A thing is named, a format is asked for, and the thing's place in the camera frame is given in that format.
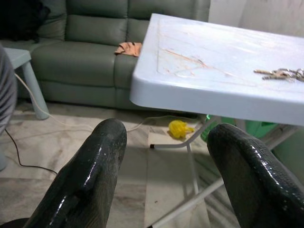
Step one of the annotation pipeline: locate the green plastic bucket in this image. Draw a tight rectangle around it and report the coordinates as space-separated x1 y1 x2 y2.
200 114 280 144

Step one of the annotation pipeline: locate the key bunch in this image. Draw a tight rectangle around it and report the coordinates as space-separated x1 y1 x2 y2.
253 67 304 83

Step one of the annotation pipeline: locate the thin black cable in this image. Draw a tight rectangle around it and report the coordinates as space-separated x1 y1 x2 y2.
4 129 57 174

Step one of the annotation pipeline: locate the grey rounded object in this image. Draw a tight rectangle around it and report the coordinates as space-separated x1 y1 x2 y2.
0 45 19 133

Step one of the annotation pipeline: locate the pale blue plastic stool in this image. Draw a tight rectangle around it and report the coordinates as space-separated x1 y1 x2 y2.
0 47 50 171

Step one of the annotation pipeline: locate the white cable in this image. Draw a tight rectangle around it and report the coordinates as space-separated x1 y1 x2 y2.
14 73 200 133

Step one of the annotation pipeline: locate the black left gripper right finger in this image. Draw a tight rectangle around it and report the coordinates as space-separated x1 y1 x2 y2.
206 123 304 228

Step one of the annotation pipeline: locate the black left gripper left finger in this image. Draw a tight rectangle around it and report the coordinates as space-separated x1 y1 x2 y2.
23 118 127 228

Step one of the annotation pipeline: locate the white plastic folding table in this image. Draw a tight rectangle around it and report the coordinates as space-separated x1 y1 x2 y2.
130 13 304 228

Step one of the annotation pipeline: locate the black bag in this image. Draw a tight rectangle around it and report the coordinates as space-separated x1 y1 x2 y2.
0 0 52 43

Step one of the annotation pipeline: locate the yellow plastic bag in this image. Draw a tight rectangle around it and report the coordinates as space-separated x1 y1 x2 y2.
168 120 195 140

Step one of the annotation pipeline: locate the orange cloth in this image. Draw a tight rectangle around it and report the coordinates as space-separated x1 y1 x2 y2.
114 42 143 57

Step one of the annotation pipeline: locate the grey-green leather sofa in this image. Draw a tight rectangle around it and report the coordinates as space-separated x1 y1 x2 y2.
0 0 211 112

